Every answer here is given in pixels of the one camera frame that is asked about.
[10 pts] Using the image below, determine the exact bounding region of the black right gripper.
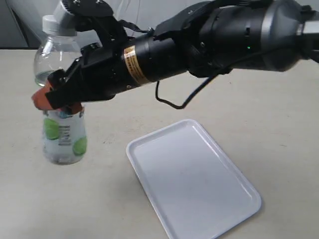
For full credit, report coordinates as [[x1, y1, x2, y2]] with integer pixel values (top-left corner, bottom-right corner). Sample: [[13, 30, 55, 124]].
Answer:
[[31, 46, 132, 116]]

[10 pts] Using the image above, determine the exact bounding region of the clear bottle with green label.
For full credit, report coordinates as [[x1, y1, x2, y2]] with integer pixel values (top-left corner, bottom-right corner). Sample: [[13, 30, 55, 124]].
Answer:
[[32, 15, 87, 165]]

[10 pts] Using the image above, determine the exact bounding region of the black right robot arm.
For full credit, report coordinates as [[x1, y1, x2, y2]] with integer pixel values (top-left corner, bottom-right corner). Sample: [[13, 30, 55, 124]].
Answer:
[[32, 0, 319, 113]]

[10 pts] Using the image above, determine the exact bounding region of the white backdrop cloth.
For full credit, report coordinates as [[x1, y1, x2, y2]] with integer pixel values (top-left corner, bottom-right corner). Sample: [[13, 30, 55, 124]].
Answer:
[[1, 0, 161, 48]]

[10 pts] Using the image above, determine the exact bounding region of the white plastic tray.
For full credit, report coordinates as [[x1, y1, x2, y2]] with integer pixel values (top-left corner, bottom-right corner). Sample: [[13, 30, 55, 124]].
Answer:
[[126, 119, 262, 239]]

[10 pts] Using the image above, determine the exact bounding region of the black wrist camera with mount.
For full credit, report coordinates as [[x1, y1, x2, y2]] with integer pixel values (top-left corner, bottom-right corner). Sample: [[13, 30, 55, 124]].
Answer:
[[53, 0, 129, 47]]

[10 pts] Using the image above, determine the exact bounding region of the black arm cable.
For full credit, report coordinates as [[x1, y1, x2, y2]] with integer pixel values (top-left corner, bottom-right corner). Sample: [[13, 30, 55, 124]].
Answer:
[[155, 42, 319, 110]]

